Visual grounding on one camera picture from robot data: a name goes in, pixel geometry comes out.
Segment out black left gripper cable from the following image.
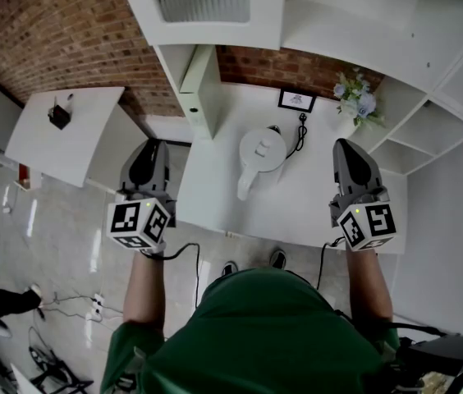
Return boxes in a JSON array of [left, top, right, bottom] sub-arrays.
[[140, 242, 202, 308]]

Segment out red panel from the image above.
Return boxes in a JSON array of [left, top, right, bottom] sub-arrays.
[[16, 162, 32, 189]]

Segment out white electric kettle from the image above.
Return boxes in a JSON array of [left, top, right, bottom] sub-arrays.
[[236, 126, 288, 202]]

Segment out white side table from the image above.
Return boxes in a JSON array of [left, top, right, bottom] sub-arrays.
[[4, 86, 150, 190]]

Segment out white power strip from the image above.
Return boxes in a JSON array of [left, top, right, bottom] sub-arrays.
[[89, 292, 106, 322]]

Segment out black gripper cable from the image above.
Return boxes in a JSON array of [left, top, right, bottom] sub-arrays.
[[316, 237, 346, 291], [140, 242, 202, 308]]

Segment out black body-worn device pack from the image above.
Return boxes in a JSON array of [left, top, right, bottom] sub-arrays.
[[395, 332, 463, 389]]

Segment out person's right forearm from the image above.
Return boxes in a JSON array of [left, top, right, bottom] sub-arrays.
[[345, 247, 394, 323]]

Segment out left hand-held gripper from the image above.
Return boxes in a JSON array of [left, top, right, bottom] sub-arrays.
[[105, 138, 178, 256]]

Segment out black picture frame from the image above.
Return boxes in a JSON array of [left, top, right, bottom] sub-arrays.
[[277, 88, 318, 114]]

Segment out white desk with shelving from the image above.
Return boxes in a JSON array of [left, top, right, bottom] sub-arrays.
[[116, 0, 463, 256]]

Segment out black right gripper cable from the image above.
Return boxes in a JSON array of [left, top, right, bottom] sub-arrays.
[[316, 237, 346, 291]]

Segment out white vase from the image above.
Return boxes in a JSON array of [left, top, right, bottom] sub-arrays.
[[335, 112, 360, 140]]

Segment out person's left forearm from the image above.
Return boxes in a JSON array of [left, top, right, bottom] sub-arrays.
[[122, 252, 167, 334]]

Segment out black metal stand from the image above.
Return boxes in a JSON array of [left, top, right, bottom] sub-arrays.
[[28, 345, 95, 394]]

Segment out person's green shirt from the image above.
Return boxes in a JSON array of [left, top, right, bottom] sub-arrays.
[[99, 267, 401, 394]]

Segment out small black box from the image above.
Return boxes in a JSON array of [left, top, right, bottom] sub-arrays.
[[47, 103, 72, 131]]

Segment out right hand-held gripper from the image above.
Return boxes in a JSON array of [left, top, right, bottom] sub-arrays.
[[328, 138, 398, 254]]

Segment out person's right black shoe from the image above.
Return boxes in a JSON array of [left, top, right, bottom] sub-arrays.
[[269, 249, 288, 270]]

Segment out blue and white artificial flowers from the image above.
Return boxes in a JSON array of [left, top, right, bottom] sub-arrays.
[[332, 68, 385, 130]]

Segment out black power cord with plug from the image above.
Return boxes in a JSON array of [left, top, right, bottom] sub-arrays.
[[286, 112, 309, 160]]

